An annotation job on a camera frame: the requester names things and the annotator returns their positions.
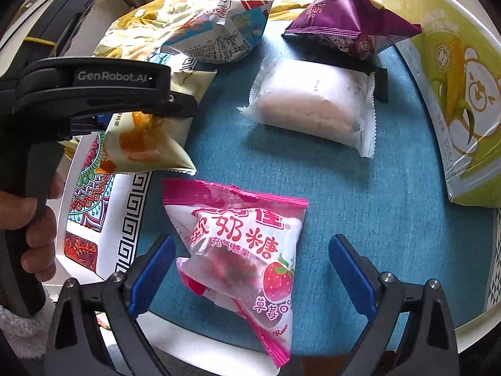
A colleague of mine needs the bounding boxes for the green cardboard box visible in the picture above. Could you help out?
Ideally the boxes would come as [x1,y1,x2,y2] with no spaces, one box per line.
[381,0,501,208]

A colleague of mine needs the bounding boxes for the person's left hand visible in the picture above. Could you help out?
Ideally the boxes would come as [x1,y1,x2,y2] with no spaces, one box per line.
[0,172,66,283]

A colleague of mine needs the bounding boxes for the yellow packet with orange print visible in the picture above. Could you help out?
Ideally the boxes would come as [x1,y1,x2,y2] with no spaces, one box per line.
[96,70,218,175]

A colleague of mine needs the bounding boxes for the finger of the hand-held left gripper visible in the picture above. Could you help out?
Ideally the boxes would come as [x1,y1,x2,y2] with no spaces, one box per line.
[13,57,199,126]

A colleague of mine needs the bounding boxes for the pink strawberry candy packet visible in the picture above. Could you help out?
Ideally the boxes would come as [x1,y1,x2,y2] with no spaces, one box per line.
[162,178,310,369]

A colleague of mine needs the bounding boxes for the purple snack packet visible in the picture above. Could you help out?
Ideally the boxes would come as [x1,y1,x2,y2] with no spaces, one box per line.
[282,0,423,60]

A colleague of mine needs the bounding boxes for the patterned white bag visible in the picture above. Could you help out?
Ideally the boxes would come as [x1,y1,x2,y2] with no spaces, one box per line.
[55,53,198,283]

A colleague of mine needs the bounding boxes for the white and blue printed packet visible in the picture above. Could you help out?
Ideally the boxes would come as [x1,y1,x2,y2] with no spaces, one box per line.
[160,0,276,63]

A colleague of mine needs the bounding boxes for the frosted white pastry packet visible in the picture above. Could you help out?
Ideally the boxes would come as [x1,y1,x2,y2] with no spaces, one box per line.
[237,55,388,159]

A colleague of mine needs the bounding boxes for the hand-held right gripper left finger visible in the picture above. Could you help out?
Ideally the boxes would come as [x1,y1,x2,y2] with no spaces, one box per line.
[46,234,177,376]

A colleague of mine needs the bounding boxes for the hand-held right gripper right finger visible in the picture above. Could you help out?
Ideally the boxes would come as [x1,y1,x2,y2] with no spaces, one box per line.
[329,234,459,376]

